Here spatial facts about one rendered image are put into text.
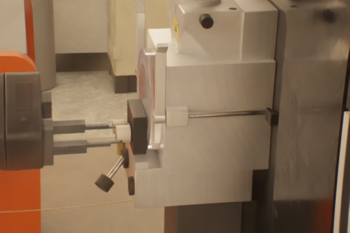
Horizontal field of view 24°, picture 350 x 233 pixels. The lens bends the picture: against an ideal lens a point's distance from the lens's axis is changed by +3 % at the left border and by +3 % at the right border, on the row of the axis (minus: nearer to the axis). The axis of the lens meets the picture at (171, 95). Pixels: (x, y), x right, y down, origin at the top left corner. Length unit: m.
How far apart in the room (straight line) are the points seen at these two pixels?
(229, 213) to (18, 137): 0.20
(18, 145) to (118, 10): 3.21
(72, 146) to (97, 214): 0.84
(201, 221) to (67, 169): 0.97
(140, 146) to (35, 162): 0.09
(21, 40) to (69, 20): 3.12
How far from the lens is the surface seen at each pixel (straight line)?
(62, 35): 4.23
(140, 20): 0.72
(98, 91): 4.02
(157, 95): 0.63
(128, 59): 3.90
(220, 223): 0.72
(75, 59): 4.27
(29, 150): 0.64
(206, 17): 0.62
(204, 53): 0.64
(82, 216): 1.50
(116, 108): 3.81
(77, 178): 1.63
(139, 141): 0.68
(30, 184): 1.09
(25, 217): 1.11
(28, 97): 0.65
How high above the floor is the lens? 1.46
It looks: 22 degrees down
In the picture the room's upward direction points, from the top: 2 degrees clockwise
